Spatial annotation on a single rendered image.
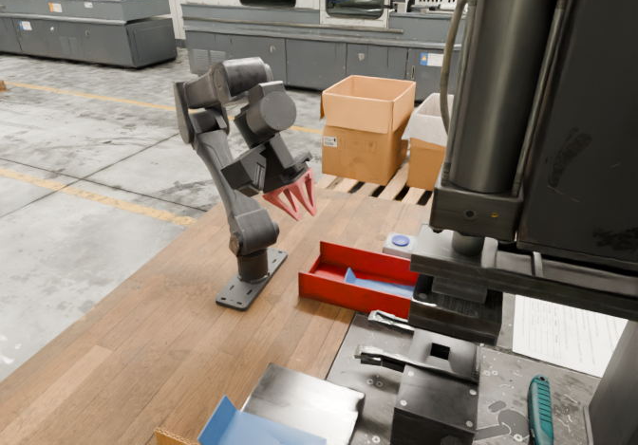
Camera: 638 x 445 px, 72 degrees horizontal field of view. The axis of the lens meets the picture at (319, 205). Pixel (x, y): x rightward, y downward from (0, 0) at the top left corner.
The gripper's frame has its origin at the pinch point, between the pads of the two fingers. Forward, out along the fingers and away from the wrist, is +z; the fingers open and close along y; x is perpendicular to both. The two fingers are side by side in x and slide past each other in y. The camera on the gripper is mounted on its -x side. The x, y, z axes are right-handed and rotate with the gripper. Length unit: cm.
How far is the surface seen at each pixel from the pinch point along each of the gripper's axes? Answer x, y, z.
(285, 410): -24.1, -2.8, 19.4
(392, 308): 1.4, 5.5, 23.2
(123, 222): 116, -212, 3
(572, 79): -18.8, 43.3, -9.3
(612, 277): -10.6, 40.6, 15.8
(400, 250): 20.2, 2.9, 21.6
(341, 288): 1.2, -2.2, 16.8
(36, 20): 459, -597, -296
